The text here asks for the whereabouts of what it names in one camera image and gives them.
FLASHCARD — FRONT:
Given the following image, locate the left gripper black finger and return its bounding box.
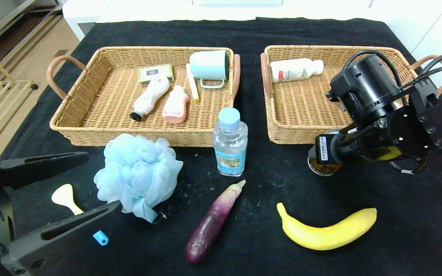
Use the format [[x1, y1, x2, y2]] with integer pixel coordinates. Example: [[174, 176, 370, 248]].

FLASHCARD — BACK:
[[0, 151, 90, 187], [0, 200, 123, 276]]

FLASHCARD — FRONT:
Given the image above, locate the clear water bottle blue cap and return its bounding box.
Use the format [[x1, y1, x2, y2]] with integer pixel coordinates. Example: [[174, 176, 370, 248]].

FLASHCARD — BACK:
[[212, 107, 249, 177]]

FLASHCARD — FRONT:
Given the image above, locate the yellow banana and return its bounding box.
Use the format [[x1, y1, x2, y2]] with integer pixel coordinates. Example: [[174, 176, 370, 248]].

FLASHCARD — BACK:
[[277, 202, 378, 251]]

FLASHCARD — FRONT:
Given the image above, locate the gold drink can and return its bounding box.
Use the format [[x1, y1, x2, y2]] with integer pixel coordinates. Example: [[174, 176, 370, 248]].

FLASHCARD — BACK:
[[307, 130, 344, 177]]

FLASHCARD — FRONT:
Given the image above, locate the wicker basket with toiletries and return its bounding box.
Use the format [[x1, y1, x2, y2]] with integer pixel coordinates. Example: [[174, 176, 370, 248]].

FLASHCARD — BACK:
[[46, 46, 241, 148]]

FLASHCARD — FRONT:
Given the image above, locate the wicker basket with food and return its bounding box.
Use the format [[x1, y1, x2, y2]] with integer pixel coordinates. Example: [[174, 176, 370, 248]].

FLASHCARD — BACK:
[[260, 45, 442, 145]]

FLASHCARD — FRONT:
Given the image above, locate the light blue bath pouf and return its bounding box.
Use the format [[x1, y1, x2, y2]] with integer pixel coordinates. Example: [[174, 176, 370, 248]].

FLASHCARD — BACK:
[[94, 133, 184, 224]]

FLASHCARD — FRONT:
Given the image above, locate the purple eggplant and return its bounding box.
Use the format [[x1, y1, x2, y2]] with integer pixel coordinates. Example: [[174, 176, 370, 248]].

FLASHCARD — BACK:
[[185, 179, 247, 264]]

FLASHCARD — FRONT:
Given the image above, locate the white bottle with black brush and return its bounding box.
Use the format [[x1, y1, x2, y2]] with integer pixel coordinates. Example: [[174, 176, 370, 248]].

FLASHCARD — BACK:
[[129, 76, 170, 122]]

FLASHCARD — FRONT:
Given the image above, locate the pink lotion bottle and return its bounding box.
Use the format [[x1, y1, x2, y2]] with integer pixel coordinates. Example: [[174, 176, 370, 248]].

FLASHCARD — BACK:
[[162, 85, 189, 124]]

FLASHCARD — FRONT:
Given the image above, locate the small printed card box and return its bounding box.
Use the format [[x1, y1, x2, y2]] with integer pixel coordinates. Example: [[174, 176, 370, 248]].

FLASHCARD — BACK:
[[138, 63, 175, 86]]

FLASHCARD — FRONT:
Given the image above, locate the white stick with yellow tip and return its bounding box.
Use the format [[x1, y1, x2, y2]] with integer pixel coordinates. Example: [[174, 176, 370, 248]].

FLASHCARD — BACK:
[[185, 64, 200, 102]]

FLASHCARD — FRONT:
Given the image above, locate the black table cloth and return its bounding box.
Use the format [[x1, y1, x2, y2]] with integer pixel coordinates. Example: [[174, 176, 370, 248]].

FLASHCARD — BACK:
[[0, 18, 442, 276]]

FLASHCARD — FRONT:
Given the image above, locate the mint green mug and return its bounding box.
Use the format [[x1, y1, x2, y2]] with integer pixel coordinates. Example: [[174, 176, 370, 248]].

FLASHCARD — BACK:
[[189, 50, 230, 89]]

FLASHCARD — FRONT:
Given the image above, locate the white bottle with red label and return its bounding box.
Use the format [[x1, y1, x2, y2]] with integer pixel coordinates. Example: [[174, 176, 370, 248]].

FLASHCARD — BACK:
[[269, 58, 324, 83]]

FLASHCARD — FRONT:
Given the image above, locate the yellow spoon with blue handle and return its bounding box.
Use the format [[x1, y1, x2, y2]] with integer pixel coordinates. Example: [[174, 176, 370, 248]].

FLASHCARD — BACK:
[[51, 184, 109, 246]]

